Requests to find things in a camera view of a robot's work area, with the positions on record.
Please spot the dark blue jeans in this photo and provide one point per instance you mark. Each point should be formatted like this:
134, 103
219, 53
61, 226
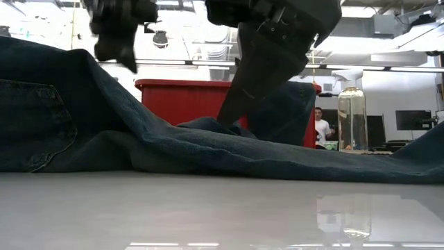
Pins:
208, 152

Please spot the red plastic laundry bin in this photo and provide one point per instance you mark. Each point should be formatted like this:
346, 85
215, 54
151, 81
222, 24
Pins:
180, 100

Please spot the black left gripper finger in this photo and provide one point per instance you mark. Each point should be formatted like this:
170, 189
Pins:
116, 48

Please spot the black wall monitor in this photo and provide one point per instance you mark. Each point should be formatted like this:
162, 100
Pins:
412, 120

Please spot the dark dome ceiling lamp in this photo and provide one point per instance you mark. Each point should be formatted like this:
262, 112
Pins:
160, 39

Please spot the clear spray bottle white trigger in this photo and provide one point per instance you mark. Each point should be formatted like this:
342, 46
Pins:
352, 114

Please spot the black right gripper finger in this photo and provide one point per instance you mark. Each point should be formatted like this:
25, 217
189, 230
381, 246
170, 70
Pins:
263, 69

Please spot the silver ventilation duct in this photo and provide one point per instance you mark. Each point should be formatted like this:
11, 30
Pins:
218, 52

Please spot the person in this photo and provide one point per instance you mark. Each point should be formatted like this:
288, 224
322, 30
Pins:
322, 130

